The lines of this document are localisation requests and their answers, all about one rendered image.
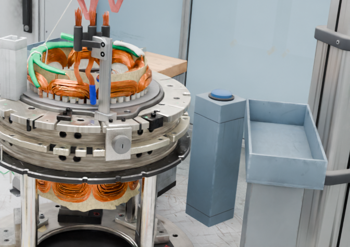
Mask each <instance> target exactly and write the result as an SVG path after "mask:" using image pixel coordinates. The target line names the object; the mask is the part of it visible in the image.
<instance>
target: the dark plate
mask: <svg viewBox="0 0 350 247"><path fill-rule="evenodd" d="M37 247H133V246H132V245H131V244H130V243H128V242H127V241H125V240H123V239H121V238H118V237H115V236H112V235H109V234H105V233H99V232H71V233H64V234H60V235H57V236H54V237H51V238H49V239H46V240H44V241H42V242H41V243H39V244H38V245H37Z"/></svg>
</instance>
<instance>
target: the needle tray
mask: <svg viewBox="0 0 350 247"><path fill-rule="evenodd" d="M244 143H245V169H246V182H247V189H246V197H245V206H244V214H243V222H242V231H241V239H240V247H295V244H296V237H297V231H298V224H299V218H300V213H301V206H302V200H303V194H304V188H306V189H316V190H323V187H324V181H325V177H326V171H327V164H328V161H327V158H326V155H325V152H324V149H323V146H322V143H321V140H320V137H319V134H318V131H317V128H316V125H315V122H314V119H313V116H312V113H311V110H310V107H309V104H300V103H289V102H278V101H267V100H256V99H250V98H247V99H246V105H245V115H244Z"/></svg>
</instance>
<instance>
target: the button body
mask: <svg viewBox="0 0 350 247"><path fill-rule="evenodd" d="M209 93H210V92H207V93H203V94H198V95H196V96H195V106H194V118H193V130H192V142H191V153H190V165H189V177H188V184H187V196H186V208H185V213H186V214H188V215H189V216H191V217H193V218H194V219H196V220H198V221H199V222H200V223H202V224H204V225H205V226H207V227H211V226H214V225H216V224H219V223H221V222H224V221H226V220H229V219H231V218H233V216H234V208H235V199H236V190H237V184H238V176H239V167H240V158H241V149H242V140H243V131H244V115H245V105H246V99H244V98H242V97H239V96H237V95H234V94H232V95H234V100H232V101H228V102H221V101H215V100H212V99H210V98H209V97H208V94H209Z"/></svg>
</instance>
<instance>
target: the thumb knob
mask: <svg viewBox="0 0 350 247"><path fill-rule="evenodd" d="M111 145H112V148H113V150H114V151H115V152H116V153H117V154H125V153H126V152H128V151H129V149H130V148H131V141H130V140H129V139H128V137H127V136H125V135H118V136H116V137H115V138H114V139H113V141H112V143H111Z"/></svg>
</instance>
